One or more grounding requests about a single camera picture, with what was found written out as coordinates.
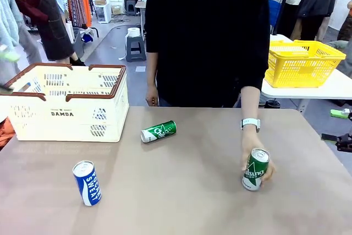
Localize green Chilsung cider can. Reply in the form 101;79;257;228
140;120;178;144
241;147;271;192

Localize blue Pocari Sweat can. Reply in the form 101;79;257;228
72;160;102;207

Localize person's left forearm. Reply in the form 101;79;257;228
240;85;261;122

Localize person's right forearm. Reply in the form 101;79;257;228
146;52;159;89

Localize yellow plastic shopping basket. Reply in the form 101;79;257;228
264;39;347;89

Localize cream Damda shopping basket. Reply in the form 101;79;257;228
0;63;130;144

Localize person's left hand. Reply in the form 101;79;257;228
240;129;277;190

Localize person's right hand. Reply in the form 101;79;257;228
145;85;160;107

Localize grey trousers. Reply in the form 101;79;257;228
16;23;42;67

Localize white table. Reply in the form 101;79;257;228
261;33;352;114

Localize light blue fuzzy garment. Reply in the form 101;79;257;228
0;0;25;62

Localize orange cloth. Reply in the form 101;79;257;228
0;118;16;152

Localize mannequin in maroon shirt, apron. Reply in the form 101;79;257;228
8;0;76;62

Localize grey cloth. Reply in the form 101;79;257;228
327;39;352;79

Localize black round object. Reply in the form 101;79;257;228
264;99;281;109

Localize black shoes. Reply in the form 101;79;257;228
69;57;86;67

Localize white wristwatch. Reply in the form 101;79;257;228
241;118;261;133

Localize patterned colourful garment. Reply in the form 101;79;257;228
65;0;89;28

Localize brown garment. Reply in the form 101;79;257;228
337;0;352;42

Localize small white cabinet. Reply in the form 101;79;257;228
97;3;112;24

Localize blue draped cloth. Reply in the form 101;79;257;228
268;0;281;26

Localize black pole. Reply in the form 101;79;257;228
274;0;295;35

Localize grey plastic stool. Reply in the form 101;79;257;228
125;0;138;17
125;36;147;63

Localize white paper roll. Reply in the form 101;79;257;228
126;27;141;39

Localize white desk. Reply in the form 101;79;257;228
134;0;146;35

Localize person in black shirt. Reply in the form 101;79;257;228
144;0;272;108

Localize brown basket handle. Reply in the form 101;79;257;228
65;64;127;103
0;63;74;102

